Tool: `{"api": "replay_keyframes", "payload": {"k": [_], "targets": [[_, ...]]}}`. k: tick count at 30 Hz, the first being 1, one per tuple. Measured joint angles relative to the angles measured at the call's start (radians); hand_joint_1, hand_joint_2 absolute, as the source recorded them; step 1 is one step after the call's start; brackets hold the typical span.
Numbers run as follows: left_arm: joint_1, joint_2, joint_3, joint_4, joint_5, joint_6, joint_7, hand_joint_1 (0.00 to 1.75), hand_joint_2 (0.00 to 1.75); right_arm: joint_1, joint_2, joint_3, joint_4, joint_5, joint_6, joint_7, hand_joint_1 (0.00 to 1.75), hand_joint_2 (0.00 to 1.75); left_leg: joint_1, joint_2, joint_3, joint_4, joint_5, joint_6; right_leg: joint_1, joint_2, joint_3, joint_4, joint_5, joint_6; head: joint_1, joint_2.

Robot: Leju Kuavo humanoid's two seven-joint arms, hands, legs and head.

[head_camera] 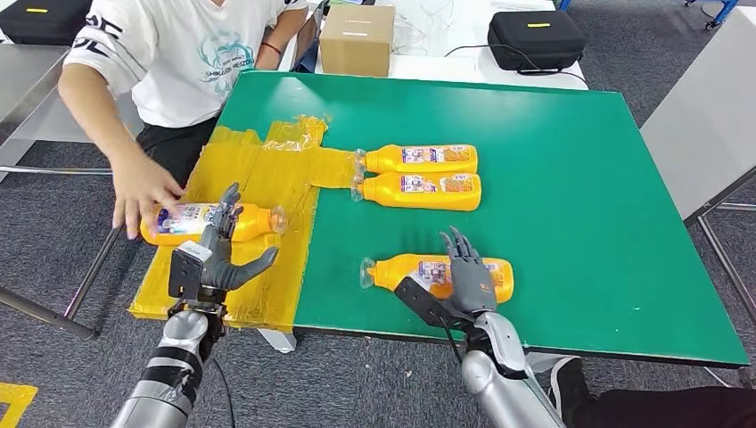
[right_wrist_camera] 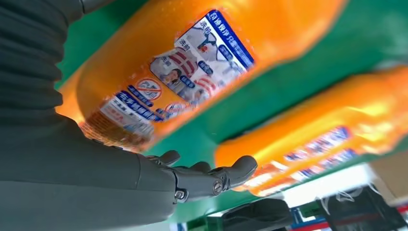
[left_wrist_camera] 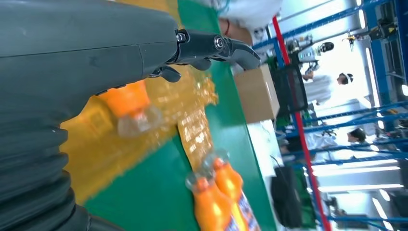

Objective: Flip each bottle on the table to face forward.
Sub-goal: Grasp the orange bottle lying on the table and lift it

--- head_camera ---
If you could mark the person's right hand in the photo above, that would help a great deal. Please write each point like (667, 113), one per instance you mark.
(139, 183)

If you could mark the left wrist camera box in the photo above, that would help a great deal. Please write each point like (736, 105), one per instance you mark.
(184, 272)

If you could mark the green table mat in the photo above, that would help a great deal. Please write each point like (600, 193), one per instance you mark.
(561, 207)

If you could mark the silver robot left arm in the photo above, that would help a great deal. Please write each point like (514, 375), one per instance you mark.
(171, 366)

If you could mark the yellow taped plastic sheet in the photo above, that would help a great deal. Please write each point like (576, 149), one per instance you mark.
(283, 195)

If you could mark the person's left forearm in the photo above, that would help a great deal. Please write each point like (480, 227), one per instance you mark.
(286, 29)

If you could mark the blue cart frame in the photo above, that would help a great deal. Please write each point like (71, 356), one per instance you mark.
(725, 7)

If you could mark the white table foot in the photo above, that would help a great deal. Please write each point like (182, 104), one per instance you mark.
(277, 341)
(543, 363)

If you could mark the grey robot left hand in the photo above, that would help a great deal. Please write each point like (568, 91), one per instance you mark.
(218, 269)

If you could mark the white table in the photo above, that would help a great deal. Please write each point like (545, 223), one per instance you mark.
(449, 68)

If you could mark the grey table metal legs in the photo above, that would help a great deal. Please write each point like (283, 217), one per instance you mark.
(697, 118)

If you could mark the steel table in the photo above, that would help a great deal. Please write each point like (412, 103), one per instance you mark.
(23, 83)

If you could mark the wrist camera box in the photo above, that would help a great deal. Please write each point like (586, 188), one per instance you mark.
(184, 272)
(425, 304)

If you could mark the black case yellow label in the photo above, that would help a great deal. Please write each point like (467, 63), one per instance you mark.
(534, 38)
(41, 20)

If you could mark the person's right forearm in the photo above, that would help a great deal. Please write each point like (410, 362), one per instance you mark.
(94, 112)

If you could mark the brown cardboard box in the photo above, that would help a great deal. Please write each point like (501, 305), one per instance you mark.
(357, 41)

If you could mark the orange detergent bottle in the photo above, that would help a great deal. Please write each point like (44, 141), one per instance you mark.
(254, 221)
(425, 198)
(401, 274)
(425, 165)

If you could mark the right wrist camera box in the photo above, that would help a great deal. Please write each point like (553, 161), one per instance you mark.
(425, 304)

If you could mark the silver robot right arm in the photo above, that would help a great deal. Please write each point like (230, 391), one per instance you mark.
(508, 384)

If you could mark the dark laptop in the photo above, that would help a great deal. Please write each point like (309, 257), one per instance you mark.
(308, 35)

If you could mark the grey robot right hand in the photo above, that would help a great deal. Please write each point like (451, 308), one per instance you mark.
(472, 283)

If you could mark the person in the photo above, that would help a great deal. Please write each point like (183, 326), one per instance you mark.
(177, 59)
(649, 407)

